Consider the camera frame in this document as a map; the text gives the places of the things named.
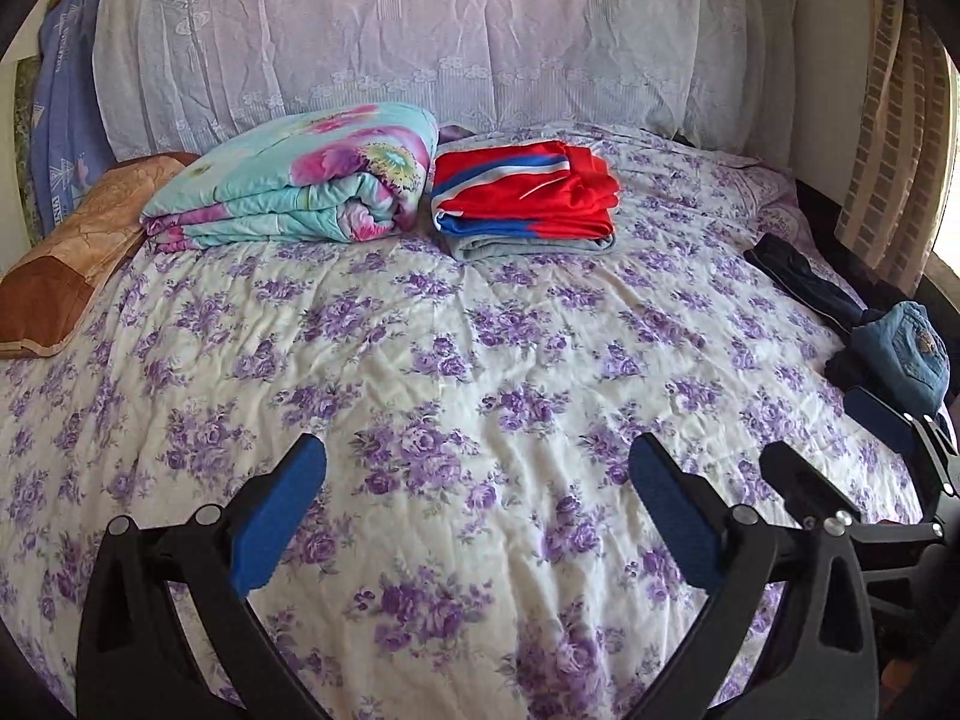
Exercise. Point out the red blue white pants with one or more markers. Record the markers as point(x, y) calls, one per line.
point(525, 191)

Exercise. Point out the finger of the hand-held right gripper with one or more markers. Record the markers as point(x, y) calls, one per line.
point(881, 414)
point(802, 484)

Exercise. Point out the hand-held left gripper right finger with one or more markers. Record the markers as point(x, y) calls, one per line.
point(675, 517)

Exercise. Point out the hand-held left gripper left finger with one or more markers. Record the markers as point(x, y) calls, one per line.
point(277, 517)

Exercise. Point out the brick patterned curtain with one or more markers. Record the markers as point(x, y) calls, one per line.
point(892, 127)

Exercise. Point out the blue denim jeans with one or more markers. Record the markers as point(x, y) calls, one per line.
point(904, 352)

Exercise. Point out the purple floral bed sheet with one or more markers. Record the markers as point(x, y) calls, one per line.
point(450, 405)

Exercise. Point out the purple floral pillow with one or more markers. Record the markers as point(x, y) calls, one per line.
point(776, 202)

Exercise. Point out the brown patterned pillow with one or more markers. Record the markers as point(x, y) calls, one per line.
point(82, 247)

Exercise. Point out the grey folded pants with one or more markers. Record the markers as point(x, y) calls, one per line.
point(525, 246)

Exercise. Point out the folded teal floral quilt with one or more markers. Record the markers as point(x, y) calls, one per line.
point(300, 180)

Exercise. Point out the dark navy pants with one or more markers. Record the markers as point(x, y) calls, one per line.
point(810, 277)

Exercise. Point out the blue printed cloth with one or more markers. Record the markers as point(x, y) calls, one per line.
point(67, 105)

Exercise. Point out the white lace cover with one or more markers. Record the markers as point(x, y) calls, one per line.
point(450, 30)

